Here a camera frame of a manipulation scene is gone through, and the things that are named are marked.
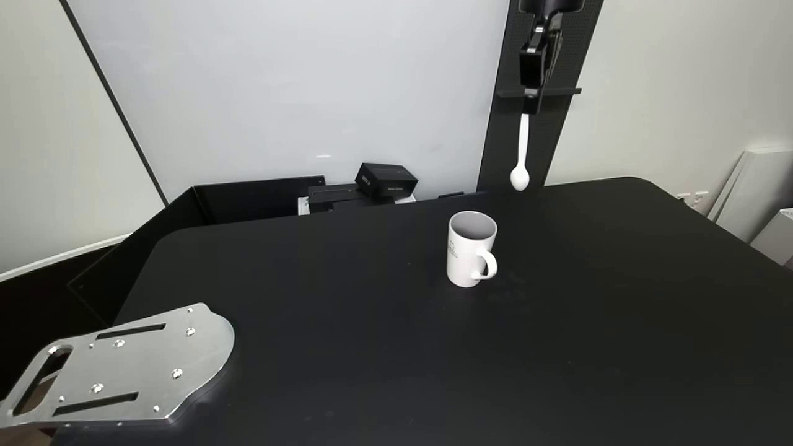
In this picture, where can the white plastic spoon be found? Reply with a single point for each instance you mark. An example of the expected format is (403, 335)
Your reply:
(518, 171)

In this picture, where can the grey metal mounting plate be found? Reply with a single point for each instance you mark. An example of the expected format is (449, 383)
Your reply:
(127, 375)

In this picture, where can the small black box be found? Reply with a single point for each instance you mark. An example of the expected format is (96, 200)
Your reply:
(386, 182)

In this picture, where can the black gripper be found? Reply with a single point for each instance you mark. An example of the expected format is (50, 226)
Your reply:
(534, 51)

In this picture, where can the white ceramic mug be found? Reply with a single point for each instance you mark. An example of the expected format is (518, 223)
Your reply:
(469, 248)

